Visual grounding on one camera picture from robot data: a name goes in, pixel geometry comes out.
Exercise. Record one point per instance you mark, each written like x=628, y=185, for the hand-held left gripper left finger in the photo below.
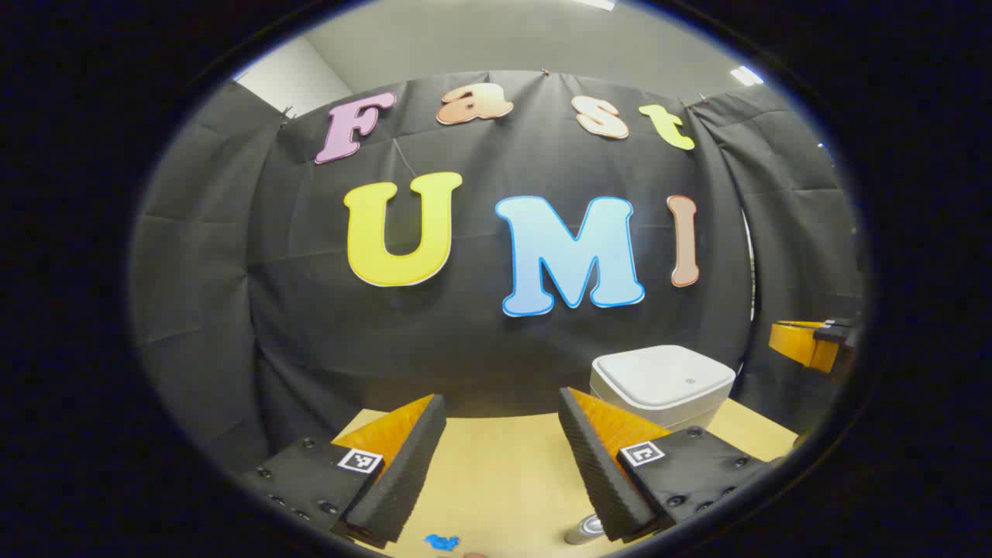
x=411, y=473

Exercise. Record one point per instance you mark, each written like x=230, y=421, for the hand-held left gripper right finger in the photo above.
x=597, y=473

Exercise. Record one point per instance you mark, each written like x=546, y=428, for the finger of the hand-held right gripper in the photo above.
x=798, y=341

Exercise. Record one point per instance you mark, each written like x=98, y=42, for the silver pop can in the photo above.
x=585, y=529

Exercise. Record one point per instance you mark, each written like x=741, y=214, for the blue paper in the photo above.
x=442, y=542

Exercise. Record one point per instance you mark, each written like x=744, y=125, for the white desktop garbage bin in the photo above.
x=659, y=380

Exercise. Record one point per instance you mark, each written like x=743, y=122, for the wooden desktop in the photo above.
x=496, y=465

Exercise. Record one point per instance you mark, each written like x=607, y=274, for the ceiling light panel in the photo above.
x=597, y=3
x=745, y=75

